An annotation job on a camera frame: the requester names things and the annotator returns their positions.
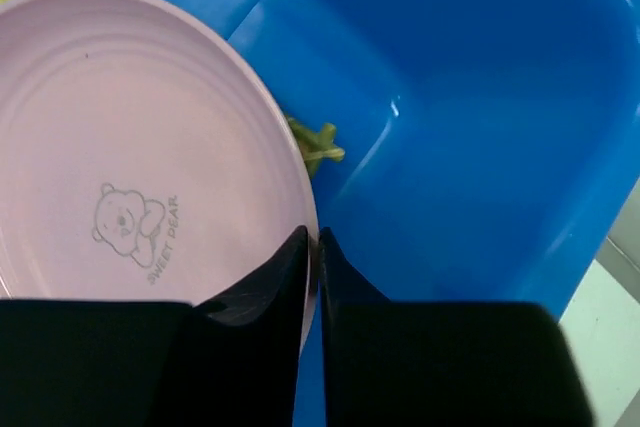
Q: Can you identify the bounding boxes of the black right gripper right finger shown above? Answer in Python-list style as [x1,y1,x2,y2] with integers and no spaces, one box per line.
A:
[320,229,592,426]

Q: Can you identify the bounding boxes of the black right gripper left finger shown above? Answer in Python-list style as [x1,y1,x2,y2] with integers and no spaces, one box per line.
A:
[1,227,309,426]

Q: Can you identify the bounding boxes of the pink plastic plate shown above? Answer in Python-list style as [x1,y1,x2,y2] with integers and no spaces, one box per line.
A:
[0,0,320,353]

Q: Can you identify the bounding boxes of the blue plastic bin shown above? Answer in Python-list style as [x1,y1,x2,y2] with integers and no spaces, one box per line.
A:
[163,0,639,426]

